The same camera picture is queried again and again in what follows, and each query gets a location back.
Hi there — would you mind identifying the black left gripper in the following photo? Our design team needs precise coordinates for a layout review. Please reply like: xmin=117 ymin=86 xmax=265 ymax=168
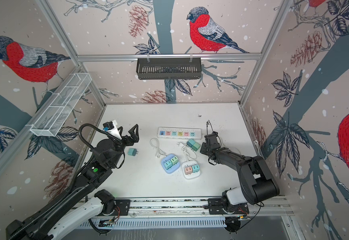
xmin=108 ymin=123 xmax=138 ymax=168

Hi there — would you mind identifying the pink charger plug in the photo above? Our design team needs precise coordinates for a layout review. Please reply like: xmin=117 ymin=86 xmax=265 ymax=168
xmin=184 ymin=166 xmax=192 ymax=175

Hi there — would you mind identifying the green charger plug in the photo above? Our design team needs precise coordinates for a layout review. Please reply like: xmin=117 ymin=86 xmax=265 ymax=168
xmin=191 ymin=142 xmax=200 ymax=152
xmin=170 ymin=156 xmax=178 ymax=165

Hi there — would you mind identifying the light teal charger plug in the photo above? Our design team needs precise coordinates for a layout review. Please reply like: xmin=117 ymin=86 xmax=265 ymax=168
xmin=164 ymin=160 xmax=172 ymax=170

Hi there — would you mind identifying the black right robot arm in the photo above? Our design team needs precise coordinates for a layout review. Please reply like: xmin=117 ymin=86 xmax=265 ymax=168
xmin=200 ymin=132 xmax=280 ymax=213

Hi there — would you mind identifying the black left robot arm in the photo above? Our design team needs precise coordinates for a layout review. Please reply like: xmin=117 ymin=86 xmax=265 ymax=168
xmin=6 ymin=121 xmax=139 ymax=240

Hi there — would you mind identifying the dark teal charger plug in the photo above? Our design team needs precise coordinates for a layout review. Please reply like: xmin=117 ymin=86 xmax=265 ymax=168
xmin=186 ymin=139 xmax=195 ymax=148

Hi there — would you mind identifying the white square socket cube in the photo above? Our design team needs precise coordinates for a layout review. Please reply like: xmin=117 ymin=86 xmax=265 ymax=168
xmin=181 ymin=160 xmax=201 ymax=180

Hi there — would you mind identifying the white multicolour power strip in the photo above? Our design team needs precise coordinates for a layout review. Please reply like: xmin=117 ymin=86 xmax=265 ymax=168
xmin=157 ymin=127 xmax=202 ymax=140

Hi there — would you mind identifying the blue square socket cube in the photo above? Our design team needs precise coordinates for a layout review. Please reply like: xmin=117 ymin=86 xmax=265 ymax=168
xmin=160 ymin=154 xmax=180 ymax=174

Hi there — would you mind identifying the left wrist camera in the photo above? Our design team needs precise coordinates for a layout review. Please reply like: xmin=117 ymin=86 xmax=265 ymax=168
xmin=103 ymin=120 xmax=122 ymax=140

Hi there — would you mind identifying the white cable of blue cube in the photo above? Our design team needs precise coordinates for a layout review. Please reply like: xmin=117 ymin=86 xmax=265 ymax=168
xmin=149 ymin=137 xmax=166 ymax=159

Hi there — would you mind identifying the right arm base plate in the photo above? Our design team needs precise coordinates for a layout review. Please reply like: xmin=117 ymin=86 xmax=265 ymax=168
xmin=203 ymin=197 xmax=249 ymax=215

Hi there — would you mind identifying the black wire basket shelf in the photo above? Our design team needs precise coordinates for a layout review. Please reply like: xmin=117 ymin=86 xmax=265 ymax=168
xmin=136 ymin=58 xmax=202 ymax=80

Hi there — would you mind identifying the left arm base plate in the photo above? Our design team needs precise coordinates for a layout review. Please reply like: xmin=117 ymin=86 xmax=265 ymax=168
xmin=111 ymin=199 xmax=131 ymax=217

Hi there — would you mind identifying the aluminium front rail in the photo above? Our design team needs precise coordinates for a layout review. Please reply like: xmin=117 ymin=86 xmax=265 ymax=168
xmin=118 ymin=197 xmax=294 ymax=218

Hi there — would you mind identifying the white wire mesh shelf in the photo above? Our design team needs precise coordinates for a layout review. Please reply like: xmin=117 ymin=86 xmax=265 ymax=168
xmin=30 ymin=73 xmax=92 ymax=137

